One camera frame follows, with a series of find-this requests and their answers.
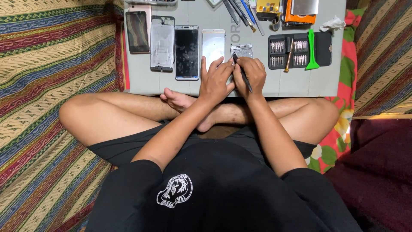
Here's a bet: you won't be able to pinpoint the small silver phone part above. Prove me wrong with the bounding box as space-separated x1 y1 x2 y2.
230 44 254 60

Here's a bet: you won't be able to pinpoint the person's legs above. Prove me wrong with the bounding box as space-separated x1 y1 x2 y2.
59 88 340 147

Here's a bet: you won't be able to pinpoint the black spudger tool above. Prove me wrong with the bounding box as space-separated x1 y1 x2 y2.
232 53 253 93

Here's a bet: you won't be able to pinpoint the red floral cloth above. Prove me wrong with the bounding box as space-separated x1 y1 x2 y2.
304 8 365 174

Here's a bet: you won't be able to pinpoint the gold handled screwdriver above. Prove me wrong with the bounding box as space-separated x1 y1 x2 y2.
283 36 295 73

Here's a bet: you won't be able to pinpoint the person's left hand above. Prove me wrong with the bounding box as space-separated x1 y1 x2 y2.
198 56 236 107

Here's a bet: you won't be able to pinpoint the white crumpled tissue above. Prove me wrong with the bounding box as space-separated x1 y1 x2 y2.
319 16 346 32

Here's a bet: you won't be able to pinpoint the silver metal plate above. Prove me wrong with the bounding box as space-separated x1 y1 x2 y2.
291 0 319 16

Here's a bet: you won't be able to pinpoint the person's black shirt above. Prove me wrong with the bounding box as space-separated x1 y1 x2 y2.
85 139 364 232

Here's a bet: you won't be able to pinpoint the white gold phone back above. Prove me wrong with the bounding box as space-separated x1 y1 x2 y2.
201 29 226 71

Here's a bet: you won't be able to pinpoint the striped batik cushion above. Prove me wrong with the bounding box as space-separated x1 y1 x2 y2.
346 0 412 120

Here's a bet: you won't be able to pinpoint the yellow black device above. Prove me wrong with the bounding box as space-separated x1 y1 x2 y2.
256 0 281 22

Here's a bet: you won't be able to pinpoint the striped batik cloth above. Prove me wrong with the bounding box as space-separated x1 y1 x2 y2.
0 0 130 232

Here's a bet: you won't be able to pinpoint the black screen phone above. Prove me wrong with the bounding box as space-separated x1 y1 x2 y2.
174 25 200 81

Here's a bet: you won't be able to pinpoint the green plastic pry tool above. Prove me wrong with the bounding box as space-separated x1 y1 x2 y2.
305 29 320 71

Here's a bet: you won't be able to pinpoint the black tweezers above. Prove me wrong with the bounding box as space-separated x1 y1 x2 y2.
229 0 250 27

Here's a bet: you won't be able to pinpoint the person's right hand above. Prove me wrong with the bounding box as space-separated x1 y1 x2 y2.
232 57 267 101

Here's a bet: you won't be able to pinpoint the silver phone middle frame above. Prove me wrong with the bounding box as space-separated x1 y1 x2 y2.
150 15 176 72

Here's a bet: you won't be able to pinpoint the grey tweezers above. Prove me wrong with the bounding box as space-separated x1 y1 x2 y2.
223 0 239 25

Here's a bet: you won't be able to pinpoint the grey work mat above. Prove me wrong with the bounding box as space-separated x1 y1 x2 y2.
124 0 347 98

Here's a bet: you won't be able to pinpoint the grey phone part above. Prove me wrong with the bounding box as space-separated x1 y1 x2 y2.
125 0 178 7

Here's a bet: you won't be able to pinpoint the dark phone in pink case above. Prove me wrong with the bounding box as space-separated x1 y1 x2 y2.
125 5 152 54

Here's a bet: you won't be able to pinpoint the orange box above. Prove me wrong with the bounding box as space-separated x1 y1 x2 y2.
283 0 318 26

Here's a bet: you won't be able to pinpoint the person's black shorts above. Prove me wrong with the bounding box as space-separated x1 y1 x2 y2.
87 120 317 168

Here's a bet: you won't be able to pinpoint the black screwdriver bit case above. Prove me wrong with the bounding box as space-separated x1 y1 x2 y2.
267 31 333 70

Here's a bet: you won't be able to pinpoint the dark maroon cloth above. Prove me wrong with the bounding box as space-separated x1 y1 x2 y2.
323 118 412 232

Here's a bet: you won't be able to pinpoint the silver metal pry tool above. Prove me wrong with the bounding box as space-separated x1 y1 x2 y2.
249 6 265 36

